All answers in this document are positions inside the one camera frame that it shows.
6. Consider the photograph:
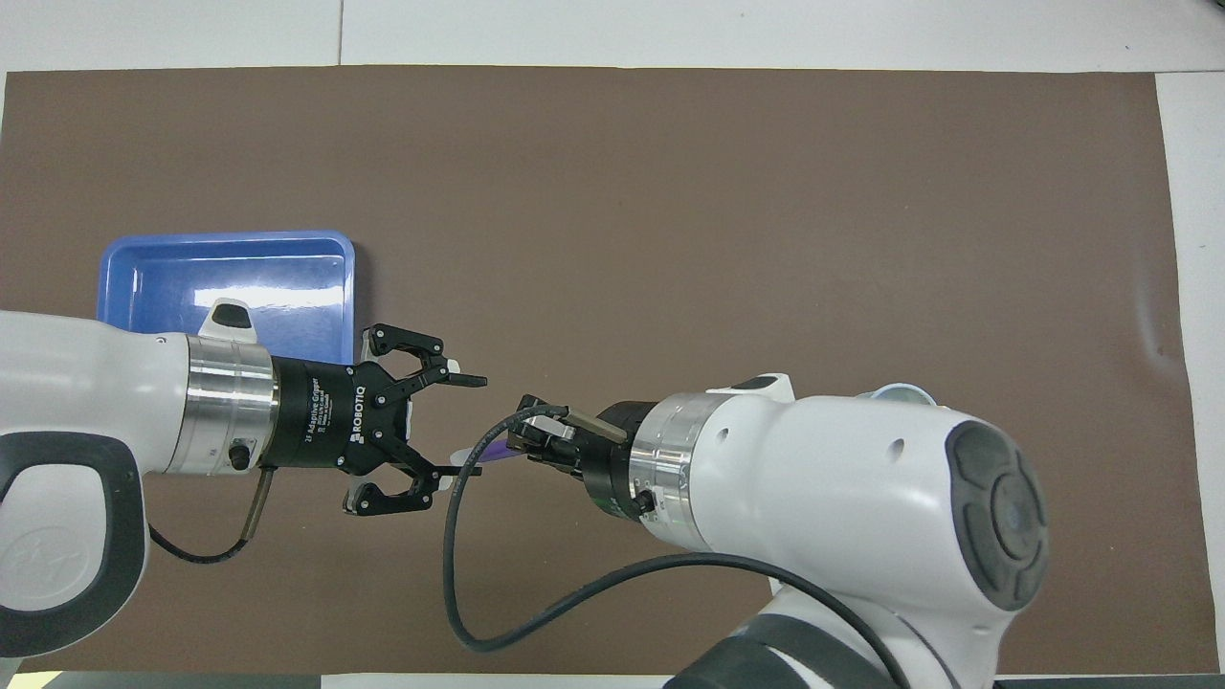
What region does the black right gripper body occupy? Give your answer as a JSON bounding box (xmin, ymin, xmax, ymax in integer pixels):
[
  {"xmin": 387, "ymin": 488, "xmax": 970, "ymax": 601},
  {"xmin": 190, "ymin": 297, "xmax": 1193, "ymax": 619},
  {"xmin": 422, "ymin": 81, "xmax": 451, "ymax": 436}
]
[{"xmin": 573, "ymin": 399, "xmax": 662, "ymax": 523}]

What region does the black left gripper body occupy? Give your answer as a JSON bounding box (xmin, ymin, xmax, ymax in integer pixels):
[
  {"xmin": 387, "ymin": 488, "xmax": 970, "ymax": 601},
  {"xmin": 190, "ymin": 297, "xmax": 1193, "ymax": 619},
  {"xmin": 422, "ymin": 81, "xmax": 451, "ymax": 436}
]
[{"xmin": 267, "ymin": 355, "xmax": 415, "ymax": 476}]

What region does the purple marker pen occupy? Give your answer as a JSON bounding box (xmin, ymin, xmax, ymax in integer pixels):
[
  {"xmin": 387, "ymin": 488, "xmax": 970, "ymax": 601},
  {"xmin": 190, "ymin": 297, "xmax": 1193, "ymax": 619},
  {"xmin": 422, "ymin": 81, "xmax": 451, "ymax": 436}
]
[{"xmin": 450, "ymin": 438, "xmax": 524, "ymax": 468}]

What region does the blue plastic tray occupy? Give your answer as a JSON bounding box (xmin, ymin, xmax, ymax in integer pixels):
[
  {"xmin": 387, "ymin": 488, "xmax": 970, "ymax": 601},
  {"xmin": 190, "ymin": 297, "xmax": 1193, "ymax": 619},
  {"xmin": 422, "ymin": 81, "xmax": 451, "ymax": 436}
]
[{"xmin": 98, "ymin": 230, "xmax": 357, "ymax": 367}]

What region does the brown table mat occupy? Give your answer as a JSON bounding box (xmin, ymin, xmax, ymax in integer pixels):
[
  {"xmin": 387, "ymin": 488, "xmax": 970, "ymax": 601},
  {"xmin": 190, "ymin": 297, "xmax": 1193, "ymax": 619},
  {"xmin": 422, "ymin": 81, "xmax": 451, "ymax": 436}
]
[{"xmin": 0, "ymin": 65, "xmax": 1221, "ymax": 677}]

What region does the translucent pale blue pen cup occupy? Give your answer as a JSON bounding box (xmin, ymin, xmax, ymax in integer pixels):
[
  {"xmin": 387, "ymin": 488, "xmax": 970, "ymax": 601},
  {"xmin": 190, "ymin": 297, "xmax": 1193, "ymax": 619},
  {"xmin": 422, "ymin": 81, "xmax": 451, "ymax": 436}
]
[{"xmin": 855, "ymin": 382, "xmax": 945, "ymax": 409}]

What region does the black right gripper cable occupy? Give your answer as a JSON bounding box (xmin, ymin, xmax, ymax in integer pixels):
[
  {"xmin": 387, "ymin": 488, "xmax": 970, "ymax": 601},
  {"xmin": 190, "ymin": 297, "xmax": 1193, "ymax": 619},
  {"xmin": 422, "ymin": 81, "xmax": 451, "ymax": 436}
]
[{"xmin": 441, "ymin": 403, "xmax": 912, "ymax": 689}]

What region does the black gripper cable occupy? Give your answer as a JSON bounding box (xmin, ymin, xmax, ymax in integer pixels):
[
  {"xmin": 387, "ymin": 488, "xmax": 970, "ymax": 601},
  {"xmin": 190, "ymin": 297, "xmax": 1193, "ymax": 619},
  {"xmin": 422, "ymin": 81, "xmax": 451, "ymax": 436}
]
[
  {"xmin": 147, "ymin": 466, "xmax": 276, "ymax": 565},
  {"xmin": 441, "ymin": 403, "xmax": 912, "ymax": 689}
]

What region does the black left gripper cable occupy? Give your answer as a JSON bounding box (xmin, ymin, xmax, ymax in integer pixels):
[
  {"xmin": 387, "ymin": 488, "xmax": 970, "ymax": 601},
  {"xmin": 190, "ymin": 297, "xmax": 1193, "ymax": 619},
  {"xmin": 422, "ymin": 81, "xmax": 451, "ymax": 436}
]
[{"xmin": 147, "ymin": 466, "xmax": 276, "ymax": 565}]

